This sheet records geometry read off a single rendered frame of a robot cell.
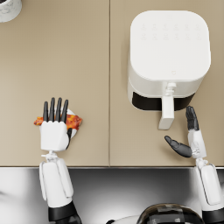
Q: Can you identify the orange fried drumstick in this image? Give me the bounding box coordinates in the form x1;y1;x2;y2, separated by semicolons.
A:
33;114;83;131

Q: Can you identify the white air fryer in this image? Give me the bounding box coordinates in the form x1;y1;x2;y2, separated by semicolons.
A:
127;10;212;112

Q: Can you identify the white marbled pot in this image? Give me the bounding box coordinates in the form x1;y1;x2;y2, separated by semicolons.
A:
0;0;23;24

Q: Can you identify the air fryer drawer with handle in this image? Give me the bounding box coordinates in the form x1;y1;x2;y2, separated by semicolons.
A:
131;82;196;130

